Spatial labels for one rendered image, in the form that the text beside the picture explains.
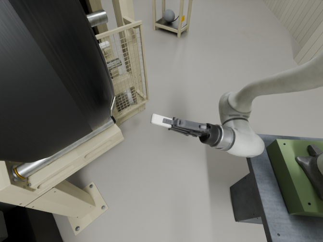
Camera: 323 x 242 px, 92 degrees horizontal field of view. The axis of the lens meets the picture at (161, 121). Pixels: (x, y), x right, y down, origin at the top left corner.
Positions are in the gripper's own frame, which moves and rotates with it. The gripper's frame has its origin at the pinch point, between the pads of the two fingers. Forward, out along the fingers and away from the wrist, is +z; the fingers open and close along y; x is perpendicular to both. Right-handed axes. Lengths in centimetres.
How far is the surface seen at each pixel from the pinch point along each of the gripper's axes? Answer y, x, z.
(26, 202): 42, -40, 41
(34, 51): -22.5, -1.6, 27.8
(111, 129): 19.3, -3.4, 14.7
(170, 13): 163, 246, -26
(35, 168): 15.4, -22.1, 34.2
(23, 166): 14.9, -22.1, 37.2
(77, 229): 93, -68, 20
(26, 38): -23.5, -0.7, 28.7
